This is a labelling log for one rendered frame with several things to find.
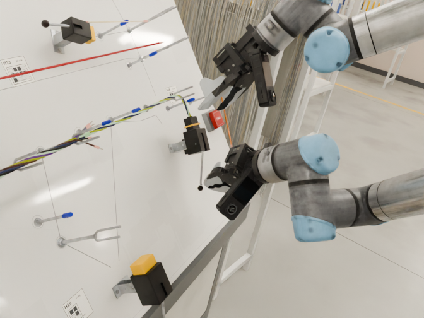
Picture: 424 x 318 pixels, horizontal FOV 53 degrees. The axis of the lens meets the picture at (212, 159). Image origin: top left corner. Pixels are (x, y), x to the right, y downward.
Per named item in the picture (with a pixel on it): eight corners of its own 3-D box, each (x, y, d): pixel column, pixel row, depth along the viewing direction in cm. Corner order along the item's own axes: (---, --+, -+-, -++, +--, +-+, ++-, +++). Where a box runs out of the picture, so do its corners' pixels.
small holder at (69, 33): (23, 21, 76) (48, 4, 72) (64, 33, 84) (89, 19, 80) (27, 45, 76) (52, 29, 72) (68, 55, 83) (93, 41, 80)
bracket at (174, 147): (170, 153, 104) (185, 148, 101) (167, 144, 104) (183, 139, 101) (180, 152, 108) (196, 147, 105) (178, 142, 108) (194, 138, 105)
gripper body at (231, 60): (226, 65, 101) (261, 26, 95) (247, 91, 98) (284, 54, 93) (209, 61, 94) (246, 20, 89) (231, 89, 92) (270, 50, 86)
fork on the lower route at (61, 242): (64, 248, 73) (123, 238, 65) (55, 247, 71) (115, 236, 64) (66, 237, 73) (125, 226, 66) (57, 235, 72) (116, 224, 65)
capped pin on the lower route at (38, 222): (32, 224, 68) (67, 216, 64) (35, 216, 69) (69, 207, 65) (40, 228, 69) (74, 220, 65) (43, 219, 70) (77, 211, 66)
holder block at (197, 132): (188, 154, 102) (201, 151, 99) (182, 132, 102) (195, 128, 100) (197, 153, 105) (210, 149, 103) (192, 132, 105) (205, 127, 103)
